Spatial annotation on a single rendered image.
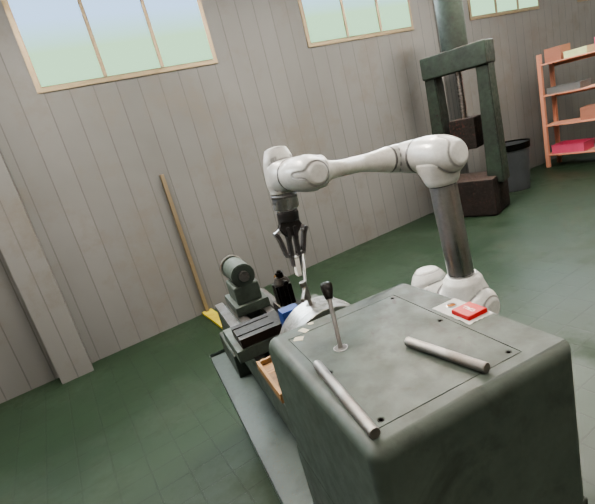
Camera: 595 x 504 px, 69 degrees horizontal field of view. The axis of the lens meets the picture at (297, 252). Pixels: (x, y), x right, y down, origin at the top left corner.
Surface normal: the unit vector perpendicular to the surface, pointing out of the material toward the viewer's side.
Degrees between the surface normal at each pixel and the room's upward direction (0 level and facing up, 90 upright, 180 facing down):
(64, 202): 90
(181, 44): 90
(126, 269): 90
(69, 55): 90
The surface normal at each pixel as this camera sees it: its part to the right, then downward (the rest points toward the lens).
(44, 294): 0.50, 0.11
